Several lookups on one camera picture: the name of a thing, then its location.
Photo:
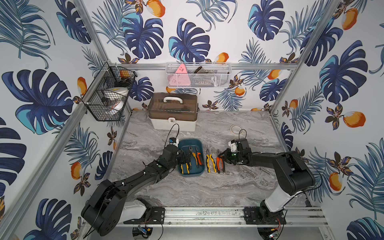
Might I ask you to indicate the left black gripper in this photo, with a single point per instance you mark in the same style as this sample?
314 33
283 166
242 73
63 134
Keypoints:
182 157

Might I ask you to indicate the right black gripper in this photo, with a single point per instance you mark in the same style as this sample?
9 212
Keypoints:
225 155

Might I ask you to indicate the orange long nose pliers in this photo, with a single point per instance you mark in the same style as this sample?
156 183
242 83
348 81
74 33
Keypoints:
220 164

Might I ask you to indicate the small yellow black pliers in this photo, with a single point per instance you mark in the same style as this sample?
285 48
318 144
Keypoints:
185 168

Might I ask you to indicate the yellow black combination pliers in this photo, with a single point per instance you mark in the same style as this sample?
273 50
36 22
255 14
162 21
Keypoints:
211 166

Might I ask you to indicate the teal plastic storage tray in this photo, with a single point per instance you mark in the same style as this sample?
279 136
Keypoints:
195 143

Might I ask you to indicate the orange black cutting pliers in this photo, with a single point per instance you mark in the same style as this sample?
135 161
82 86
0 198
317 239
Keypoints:
196 156

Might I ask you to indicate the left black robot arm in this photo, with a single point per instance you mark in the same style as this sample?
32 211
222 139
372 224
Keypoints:
107 206

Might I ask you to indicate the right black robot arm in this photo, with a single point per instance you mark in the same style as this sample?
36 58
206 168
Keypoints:
293 175

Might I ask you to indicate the masking tape roll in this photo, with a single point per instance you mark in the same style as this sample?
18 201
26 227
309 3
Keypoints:
235 129

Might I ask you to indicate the white brown toolbox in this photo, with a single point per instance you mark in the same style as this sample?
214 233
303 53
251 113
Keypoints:
166 110

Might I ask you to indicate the pink triangle card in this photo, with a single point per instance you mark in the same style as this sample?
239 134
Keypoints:
180 78

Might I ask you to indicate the white bowl in basket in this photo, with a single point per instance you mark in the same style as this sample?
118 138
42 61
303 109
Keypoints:
113 99

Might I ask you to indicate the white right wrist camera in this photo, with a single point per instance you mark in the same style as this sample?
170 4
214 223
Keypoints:
233 145

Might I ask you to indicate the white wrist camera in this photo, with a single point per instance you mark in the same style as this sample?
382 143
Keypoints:
233 145
173 141

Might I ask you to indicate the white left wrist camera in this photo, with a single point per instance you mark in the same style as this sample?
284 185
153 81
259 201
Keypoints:
173 141

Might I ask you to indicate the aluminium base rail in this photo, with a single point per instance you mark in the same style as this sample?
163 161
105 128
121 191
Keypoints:
220 217

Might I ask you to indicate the white mesh wall basket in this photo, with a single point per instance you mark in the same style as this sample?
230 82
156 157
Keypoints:
203 75

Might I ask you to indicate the black wire basket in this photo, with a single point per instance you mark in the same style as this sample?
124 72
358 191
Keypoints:
110 76

